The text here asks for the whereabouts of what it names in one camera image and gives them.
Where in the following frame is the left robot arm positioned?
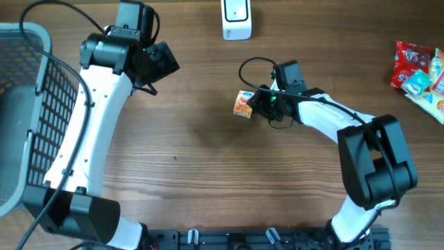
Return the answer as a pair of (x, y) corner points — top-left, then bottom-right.
(23, 33), (179, 249)

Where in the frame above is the green tissue pack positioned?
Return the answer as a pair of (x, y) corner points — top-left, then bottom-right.
(401, 69), (431, 97)

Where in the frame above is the red snack bag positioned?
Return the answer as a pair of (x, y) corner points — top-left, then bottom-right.
(390, 40), (432, 88)

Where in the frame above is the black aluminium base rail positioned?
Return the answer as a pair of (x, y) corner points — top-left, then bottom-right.
(138, 227), (392, 250)

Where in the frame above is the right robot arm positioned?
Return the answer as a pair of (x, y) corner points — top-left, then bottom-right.
(246, 85), (418, 249)

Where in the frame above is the yellow wet wipes pack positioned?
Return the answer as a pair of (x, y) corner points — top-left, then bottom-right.
(405, 48), (443, 124)

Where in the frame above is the grey plastic mesh basket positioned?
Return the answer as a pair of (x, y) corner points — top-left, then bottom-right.
(1, 23), (78, 216)

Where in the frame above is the white barcode scanner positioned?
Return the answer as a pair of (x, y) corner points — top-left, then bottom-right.
(221, 0), (252, 41)

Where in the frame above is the orange tissue pack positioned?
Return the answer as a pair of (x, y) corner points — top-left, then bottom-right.
(233, 90), (254, 119)

